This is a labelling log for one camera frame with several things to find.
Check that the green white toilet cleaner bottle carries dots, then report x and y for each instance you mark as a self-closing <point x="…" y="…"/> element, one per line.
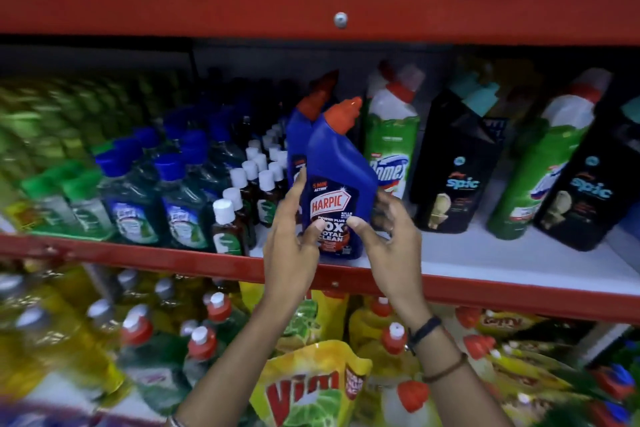
<point x="392" y="136"/>
<point x="542" y="161"/>

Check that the pile of lying yellow bottles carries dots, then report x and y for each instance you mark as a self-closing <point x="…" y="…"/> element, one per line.
<point x="515" y="361"/>

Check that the person's left hand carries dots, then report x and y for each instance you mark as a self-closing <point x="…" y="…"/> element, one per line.
<point x="287" y="256"/>

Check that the person's right thumb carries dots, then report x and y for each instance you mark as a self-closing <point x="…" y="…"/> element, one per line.
<point x="361" y="234"/>

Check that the group of small brown bottles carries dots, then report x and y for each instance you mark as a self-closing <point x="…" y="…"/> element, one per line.
<point x="250" y="191"/>

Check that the black wristband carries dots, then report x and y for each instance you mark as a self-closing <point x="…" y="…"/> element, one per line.
<point x="425" y="330"/>

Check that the person's right hand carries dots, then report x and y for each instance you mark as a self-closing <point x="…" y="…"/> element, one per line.
<point x="395" y="256"/>

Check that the bottle with blue red cap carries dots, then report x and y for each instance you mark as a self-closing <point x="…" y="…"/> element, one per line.
<point x="616" y="381"/>
<point x="607" y="414"/>

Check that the black bottle teal cap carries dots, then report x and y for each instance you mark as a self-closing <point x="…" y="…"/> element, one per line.
<point x="464" y="82"/>
<point x="457" y="166"/>
<point x="587" y="196"/>

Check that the group of green-capped bottles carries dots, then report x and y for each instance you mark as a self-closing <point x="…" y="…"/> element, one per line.
<point x="55" y="151"/>

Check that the group of blue-capped cleaner bottles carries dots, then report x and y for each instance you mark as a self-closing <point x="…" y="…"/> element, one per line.
<point x="175" y="201"/>

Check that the person's left forearm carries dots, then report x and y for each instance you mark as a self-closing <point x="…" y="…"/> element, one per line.
<point x="235" y="361"/>

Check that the yellow dish soap pouch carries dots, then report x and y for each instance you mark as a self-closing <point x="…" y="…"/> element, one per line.
<point x="310" y="386"/>

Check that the silver rack bolt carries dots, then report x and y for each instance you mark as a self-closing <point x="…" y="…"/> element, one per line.
<point x="340" y="20"/>

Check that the yellow green refill pouch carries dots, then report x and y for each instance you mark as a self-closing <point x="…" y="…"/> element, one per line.
<point x="310" y="321"/>

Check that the person's left thumb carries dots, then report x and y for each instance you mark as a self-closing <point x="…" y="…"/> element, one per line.
<point x="314" y="235"/>

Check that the clear bottle red cap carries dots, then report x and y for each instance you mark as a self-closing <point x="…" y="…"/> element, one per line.
<point x="201" y="346"/>
<point x="219" y="309"/>
<point x="137" y="334"/>

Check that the blue toilet cleaner bottle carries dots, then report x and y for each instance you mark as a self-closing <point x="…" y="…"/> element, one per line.
<point x="299" y="134"/>
<point x="337" y="171"/>

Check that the person's right forearm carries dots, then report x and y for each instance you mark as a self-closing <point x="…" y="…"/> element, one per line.
<point x="455" y="391"/>

